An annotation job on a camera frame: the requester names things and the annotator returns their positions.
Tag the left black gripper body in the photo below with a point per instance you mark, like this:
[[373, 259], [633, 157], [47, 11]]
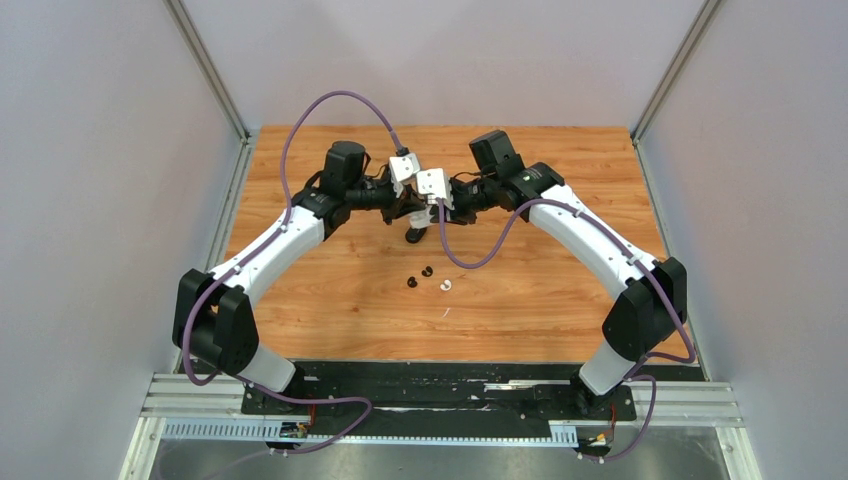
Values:
[[397, 206]]

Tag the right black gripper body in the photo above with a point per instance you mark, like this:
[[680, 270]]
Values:
[[469, 197]]

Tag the white earbud charging case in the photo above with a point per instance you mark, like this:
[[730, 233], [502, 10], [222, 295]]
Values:
[[422, 219]]

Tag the black earbud charging case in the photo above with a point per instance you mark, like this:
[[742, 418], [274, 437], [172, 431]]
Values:
[[415, 235]]

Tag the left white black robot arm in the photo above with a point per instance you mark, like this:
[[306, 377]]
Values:
[[214, 316]]

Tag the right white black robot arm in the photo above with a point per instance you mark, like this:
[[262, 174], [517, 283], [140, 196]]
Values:
[[650, 296]]

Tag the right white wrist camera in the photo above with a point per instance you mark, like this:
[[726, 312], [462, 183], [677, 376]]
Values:
[[434, 186]]

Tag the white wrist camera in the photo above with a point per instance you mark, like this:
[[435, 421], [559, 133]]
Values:
[[403, 170], [434, 186]]

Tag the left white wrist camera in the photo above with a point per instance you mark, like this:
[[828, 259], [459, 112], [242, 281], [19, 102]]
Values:
[[403, 170]]

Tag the left aluminium frame post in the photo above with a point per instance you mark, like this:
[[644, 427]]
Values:
[[200, 53]]

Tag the aluminium frame post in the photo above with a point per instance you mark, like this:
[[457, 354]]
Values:
[[693, 36], [200, 53]]

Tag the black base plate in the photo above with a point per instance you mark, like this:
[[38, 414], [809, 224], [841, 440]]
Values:
[[460, 426]]

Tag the right aluminium frame post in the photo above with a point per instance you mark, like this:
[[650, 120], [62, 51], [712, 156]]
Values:
[[693, 36]]

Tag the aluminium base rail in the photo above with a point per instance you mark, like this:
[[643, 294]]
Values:
[[669, 403]]

